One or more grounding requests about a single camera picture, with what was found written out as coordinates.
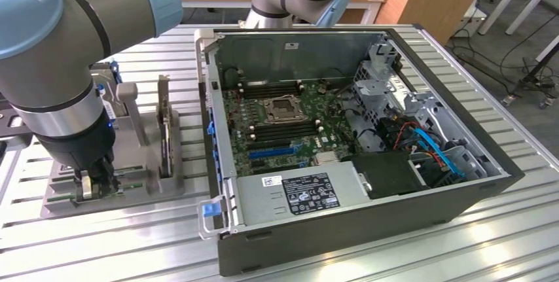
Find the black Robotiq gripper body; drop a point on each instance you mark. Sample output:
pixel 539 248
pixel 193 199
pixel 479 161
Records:
pixel 79 148

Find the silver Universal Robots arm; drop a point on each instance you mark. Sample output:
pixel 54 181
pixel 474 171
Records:
pixel 66 49

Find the hard disk with blue rails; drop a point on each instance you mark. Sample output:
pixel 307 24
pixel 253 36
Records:
pixel 107 105

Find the grey parts rack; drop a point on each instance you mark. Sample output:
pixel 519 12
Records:
pixel 170 190

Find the green motherboard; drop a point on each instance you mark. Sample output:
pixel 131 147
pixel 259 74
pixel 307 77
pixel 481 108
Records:
pixel 241 125

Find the grey power supply unit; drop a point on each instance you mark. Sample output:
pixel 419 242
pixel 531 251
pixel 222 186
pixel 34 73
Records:
pixel 262 203

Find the long black expansion slot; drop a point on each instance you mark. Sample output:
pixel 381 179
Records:
pixel 269 146

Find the blue expansion slot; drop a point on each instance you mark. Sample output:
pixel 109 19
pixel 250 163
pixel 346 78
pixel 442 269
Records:
pixel 271 152

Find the metal CPU socket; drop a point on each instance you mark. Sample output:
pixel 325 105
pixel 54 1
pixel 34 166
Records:
pixel 283 108

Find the silver finned heatsink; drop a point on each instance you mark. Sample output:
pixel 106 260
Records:
pixel 326 158

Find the black open PC case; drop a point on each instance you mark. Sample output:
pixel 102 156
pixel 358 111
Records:
pixel 350 236

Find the black plastic fan shroud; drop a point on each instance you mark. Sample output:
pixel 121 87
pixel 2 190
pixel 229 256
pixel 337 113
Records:
pixel 385 174

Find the silver metal disk bay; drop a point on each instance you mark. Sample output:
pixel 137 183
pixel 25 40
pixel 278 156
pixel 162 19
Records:
pixel 371 98
pixel 467 161

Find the wooden cabinet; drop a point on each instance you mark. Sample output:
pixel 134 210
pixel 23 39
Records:
pixel 446 0

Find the black wheeled stand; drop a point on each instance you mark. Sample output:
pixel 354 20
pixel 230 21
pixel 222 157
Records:
pixel 535 82

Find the graphics card with metal bracket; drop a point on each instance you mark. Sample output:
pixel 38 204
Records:
pixel 166 138

